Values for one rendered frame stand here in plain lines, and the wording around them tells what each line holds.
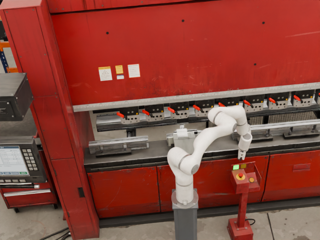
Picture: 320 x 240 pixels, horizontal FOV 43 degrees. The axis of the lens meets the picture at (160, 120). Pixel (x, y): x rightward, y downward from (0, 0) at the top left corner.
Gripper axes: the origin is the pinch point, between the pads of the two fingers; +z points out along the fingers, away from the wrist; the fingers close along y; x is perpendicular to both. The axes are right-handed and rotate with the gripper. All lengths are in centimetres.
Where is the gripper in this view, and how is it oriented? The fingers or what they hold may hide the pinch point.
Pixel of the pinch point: (239, 157)
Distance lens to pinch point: 338.1
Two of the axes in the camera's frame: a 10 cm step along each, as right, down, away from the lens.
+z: -0.1, 5.9, 8.1
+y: 1.5, -8.0, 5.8
